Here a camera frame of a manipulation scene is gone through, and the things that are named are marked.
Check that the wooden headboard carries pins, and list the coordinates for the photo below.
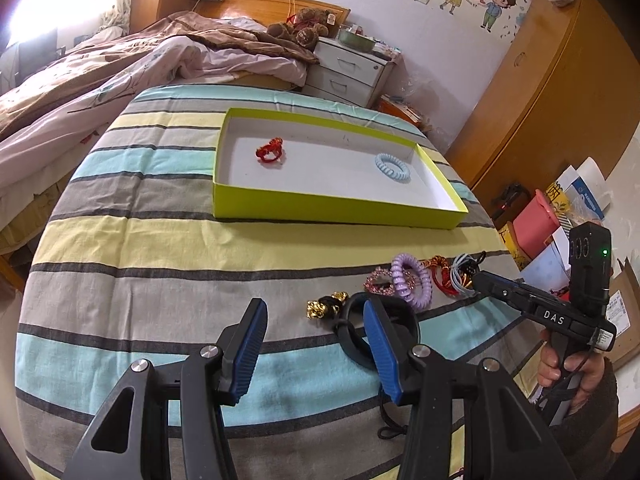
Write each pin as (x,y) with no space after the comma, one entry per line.
(260,7)

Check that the yellow patterned box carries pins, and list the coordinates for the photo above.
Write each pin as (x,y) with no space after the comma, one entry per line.
(512,245)

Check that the striped bed sheet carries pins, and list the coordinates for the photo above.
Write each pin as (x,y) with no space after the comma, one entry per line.
(150,260)

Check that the yellow-green cardboard tray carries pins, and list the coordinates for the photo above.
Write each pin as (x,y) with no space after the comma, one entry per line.
(320,170)

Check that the person's right hand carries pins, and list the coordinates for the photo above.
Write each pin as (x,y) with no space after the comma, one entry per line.
(550,360)

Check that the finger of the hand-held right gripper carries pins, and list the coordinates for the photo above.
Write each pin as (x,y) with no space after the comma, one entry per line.
(500,290)

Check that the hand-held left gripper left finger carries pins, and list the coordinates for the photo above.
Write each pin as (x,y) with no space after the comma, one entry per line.
(250,350)

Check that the flat cardboard box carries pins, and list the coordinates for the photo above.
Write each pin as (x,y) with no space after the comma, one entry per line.
(625,310)

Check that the floral curtain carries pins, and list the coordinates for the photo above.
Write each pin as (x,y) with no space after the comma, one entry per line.
(117,10)

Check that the large wooden wardrobe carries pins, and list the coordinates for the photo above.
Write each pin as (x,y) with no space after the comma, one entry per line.
(550,85)

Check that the pink floral quilt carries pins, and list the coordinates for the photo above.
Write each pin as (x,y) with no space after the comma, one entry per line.
(75,110)

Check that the white nightstand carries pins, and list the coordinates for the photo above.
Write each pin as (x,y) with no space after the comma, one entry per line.
(345,75)

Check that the white blue paper bag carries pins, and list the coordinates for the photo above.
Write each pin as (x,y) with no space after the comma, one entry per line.
(585,190)

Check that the black red device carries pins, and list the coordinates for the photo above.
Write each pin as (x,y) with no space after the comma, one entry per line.
(510,202)

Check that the green basin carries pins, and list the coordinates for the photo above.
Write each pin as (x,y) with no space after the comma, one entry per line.
(355,40)

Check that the brown teddy bear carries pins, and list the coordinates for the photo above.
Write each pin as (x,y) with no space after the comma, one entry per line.
(305,35)

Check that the black wristband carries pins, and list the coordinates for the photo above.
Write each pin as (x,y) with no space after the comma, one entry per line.
(350,335)

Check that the person's right forearm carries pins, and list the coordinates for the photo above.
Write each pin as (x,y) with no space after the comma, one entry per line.
(595,435)

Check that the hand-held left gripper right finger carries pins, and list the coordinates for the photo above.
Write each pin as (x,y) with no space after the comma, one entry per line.
(380,355)

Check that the cardboard box of books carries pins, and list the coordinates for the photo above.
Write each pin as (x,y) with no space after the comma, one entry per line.
(400,110)

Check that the pink bag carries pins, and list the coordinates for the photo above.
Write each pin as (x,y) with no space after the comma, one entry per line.
(535,220)

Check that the brown blanket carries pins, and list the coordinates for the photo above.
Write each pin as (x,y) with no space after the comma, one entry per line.
(225,35)

